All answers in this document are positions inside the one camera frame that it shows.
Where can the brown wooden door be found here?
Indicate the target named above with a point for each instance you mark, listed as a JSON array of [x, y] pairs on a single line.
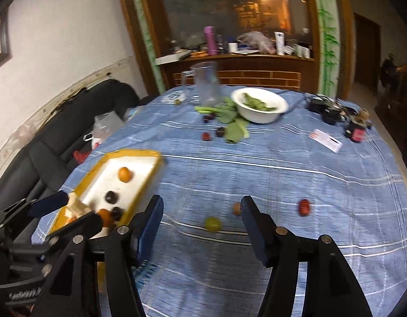
[[365, 51]]

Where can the wooden counter cabinet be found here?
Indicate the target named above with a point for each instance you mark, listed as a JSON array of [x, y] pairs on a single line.
[[236, 69]]

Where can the green grape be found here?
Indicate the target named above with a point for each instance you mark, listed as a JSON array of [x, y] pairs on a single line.
[[212, 224]]

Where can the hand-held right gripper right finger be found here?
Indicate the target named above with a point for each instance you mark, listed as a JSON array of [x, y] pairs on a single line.
[[253, 229]]

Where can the small red jujube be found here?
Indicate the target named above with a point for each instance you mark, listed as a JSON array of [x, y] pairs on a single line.
[[206, 136]]

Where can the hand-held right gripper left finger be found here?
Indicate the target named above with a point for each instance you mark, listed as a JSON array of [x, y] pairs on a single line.
[[150, 229]]

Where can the small orange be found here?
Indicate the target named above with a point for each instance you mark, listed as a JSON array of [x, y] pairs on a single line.
[[125, 174]]

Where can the dark purple passion fruit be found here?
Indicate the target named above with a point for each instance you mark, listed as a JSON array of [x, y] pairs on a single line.
[[117, 212], [111, 197]]

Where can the yellow rimmed white tray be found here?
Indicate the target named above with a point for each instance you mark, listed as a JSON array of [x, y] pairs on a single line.
[[134, 168]]

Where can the white printed card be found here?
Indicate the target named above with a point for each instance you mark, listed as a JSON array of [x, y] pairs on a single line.
[[325, 140]]

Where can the framed wall picture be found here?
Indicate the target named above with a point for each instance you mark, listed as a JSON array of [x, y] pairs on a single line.
[[0, 39]]

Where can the loose green leaves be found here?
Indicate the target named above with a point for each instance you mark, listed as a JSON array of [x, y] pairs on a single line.
[[231, 120]]

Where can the clear plastic pitcher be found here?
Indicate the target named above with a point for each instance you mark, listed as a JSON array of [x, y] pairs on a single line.
[[205, 82]]

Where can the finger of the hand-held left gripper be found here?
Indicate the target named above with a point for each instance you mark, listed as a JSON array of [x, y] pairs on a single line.
[[48, 203], [79, 226]]

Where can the pale wooden block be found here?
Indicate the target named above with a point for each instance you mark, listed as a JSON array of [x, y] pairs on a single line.
[[76, 206]]

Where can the black electrical device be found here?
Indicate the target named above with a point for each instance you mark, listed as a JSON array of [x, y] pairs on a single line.
[[325, 110]]

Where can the white plastic bag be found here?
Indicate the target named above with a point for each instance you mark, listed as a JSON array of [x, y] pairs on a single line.
[[104, 126]]

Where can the white tube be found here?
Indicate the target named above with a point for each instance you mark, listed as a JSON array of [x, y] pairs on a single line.
[[280, 43]]

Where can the red labelled dark jar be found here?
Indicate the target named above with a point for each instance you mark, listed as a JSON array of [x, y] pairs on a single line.
[[357, 129]]

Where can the pink bottle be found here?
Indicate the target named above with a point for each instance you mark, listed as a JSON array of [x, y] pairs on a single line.
[[210, 39]]

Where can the medium orange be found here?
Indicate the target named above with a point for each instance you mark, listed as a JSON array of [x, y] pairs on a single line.
[[106, 217]]

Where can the green leaves in bowl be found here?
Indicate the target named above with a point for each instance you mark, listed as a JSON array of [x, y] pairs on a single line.
[[256, 102]]

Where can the red item on sofa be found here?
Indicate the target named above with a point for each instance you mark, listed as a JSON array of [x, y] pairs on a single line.
[[81, 156]]

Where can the brown longan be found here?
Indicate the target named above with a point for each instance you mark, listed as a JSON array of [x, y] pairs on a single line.
[[236, 208]]

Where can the black sofa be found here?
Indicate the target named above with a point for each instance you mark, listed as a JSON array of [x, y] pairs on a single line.
[[41, 138]]

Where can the blue plaid tablecloth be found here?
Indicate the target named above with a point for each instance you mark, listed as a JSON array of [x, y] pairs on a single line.
[[273, 171]]

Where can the large red jujube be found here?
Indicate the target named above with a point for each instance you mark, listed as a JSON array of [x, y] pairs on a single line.
[[304, 207]]

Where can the white bowl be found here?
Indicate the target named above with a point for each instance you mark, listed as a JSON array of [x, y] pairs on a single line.
[[261, 109]]

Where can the clear plastic bag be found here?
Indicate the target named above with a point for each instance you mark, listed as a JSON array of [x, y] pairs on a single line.
[[258, 41]]

